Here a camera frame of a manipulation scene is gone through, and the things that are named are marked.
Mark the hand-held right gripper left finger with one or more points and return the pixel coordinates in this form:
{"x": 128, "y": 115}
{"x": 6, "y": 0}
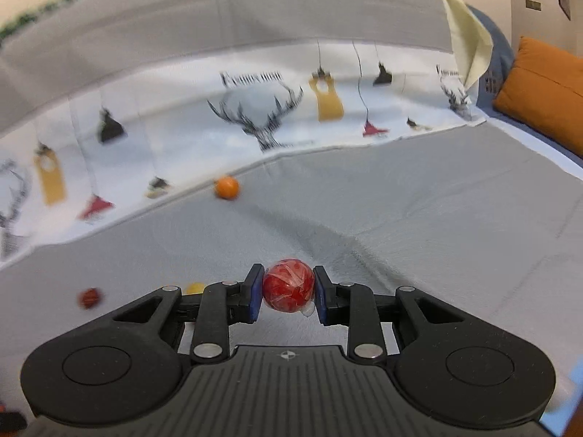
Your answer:
{"x": 255, "y": 293}

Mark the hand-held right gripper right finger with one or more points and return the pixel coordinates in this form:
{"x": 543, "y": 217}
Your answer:
{"x": 321, "y": 300}

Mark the red plastic-wrapped fruit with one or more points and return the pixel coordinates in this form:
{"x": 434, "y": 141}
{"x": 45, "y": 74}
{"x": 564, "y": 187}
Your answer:
{"x": 288, "y": 286}

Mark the yellow-green longan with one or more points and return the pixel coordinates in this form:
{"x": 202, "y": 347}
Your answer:
{"x": 196, "y": 288}

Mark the orange mandarin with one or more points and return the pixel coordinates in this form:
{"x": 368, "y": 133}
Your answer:
{"x": 227, "y": 188}

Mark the dark red date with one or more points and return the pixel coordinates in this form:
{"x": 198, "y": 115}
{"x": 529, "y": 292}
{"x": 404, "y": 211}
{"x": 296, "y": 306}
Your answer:
{"x": 89, "y": 298}

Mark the grey bed sheet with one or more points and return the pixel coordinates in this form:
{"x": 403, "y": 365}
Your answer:
{"x": 410, "y": 214}

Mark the printed grey and white duvet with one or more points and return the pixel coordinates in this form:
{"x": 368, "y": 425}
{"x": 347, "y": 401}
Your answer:
{"x": 182, "y": 100}

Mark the light blue strip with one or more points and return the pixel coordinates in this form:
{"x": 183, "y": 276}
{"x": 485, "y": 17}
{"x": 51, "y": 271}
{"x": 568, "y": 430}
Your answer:
{"x": 575, "y": 382}

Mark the cream cloth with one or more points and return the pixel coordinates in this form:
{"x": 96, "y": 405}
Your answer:
{"x": 469, "y": 41}

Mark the orange cushion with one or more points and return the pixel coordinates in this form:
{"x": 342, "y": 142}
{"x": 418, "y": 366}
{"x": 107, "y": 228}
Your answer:
{"x": 542, "y": 86}

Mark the wall switch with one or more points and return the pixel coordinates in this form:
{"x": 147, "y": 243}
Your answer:
{"x": 533, "y": 5}

